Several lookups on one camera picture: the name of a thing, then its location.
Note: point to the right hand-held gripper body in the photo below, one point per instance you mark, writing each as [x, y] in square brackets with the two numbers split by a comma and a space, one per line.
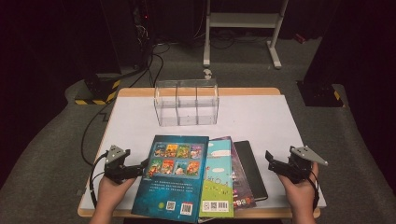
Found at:
[300, 168]

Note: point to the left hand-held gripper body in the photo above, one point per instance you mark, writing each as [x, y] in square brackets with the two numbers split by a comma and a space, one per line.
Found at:
[115, 169]

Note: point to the black book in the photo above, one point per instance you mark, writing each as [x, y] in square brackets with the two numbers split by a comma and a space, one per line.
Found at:
[250, 168]

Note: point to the dark blue picture book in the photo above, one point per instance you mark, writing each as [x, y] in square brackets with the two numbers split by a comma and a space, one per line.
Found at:
[169, 189]

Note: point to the light blue picture book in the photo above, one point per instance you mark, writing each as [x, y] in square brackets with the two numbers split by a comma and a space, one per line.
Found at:
[218, 183]

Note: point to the clear acrylic book rack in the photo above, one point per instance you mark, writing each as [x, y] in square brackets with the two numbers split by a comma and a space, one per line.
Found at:
[186, 102]

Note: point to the person's left hand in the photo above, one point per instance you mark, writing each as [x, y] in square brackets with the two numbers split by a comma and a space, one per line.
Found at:
[110, 193]

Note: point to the person's right hand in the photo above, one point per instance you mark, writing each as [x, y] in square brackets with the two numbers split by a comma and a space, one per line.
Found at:
[300, 194]

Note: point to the white table mat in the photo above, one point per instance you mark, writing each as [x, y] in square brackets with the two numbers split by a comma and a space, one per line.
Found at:
[249, 124]

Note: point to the wooden table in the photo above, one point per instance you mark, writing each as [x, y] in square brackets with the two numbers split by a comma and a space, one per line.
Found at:
[249, 91]

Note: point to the black yellow striped stand base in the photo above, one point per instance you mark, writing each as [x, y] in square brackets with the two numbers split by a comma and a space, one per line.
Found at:
[99, 93]

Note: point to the small red object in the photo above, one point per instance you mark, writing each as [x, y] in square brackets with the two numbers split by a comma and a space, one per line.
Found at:
[299, 38]

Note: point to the white metal stand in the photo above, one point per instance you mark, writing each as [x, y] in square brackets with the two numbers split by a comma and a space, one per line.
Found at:
[243, 20]

